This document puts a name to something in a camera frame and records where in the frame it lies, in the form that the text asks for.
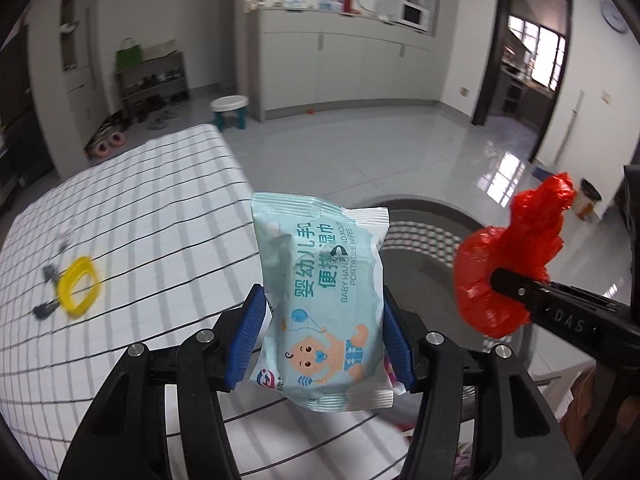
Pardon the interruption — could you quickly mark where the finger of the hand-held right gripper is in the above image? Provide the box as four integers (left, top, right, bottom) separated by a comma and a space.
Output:
491, 267, 640, 361
622, 164, 640, 241

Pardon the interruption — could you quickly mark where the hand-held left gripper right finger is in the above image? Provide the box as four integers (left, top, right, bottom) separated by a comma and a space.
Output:
382, 287, 586, 480

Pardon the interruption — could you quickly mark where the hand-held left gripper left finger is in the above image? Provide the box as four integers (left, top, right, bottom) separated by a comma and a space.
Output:
57, 284, 271, 480

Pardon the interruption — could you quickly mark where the light blue wipes packet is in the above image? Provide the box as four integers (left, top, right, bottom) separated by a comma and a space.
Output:
250, 192, 396, 413

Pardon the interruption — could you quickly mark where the grey perforated basket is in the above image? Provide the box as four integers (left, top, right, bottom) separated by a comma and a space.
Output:
347, 195, 538, 428

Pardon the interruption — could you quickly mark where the red plastic bag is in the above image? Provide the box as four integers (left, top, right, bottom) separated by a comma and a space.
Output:
452, 172, 575, 339

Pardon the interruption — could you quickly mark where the yellow plastic ring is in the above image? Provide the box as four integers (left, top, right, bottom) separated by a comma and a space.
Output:
56, 256, 103, 318

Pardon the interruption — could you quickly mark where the black ridged clip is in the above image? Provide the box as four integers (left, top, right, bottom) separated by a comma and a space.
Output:
31, 297, 63, 320

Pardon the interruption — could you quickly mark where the white stool with teal legs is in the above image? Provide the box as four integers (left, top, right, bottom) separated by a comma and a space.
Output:
210, 95, 249, 132

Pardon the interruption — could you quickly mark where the group of dark shoes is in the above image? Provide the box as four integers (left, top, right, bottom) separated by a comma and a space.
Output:
122, 67, 186, 111

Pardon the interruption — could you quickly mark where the white counter cabinet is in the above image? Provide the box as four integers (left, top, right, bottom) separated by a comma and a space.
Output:
247, 7, 441, 122

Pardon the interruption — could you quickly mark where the white microwave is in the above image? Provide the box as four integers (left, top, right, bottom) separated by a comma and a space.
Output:
398, 0, 432, 31

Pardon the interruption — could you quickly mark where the white shelf cabinet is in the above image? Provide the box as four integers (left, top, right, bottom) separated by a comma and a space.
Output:
57, 0, 123, 126

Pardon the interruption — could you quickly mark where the grey shoe rack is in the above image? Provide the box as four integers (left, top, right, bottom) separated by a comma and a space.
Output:
114, 50, 191, 116

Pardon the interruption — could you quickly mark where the white flat box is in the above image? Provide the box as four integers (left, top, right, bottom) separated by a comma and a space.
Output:
142, 42, 181, 61

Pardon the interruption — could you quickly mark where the green handbag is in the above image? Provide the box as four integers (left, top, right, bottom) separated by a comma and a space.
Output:
116, 37, 143, 72

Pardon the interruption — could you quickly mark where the black tall cabinet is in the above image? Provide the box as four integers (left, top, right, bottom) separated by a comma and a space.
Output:
0, 35, 56, 201

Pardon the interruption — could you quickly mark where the round wall clock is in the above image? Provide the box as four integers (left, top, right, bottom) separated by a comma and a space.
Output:
600, 0, 626, 33

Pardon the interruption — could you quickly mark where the dark door frame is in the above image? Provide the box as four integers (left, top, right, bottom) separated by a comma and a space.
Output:
472, 0, 573, 166

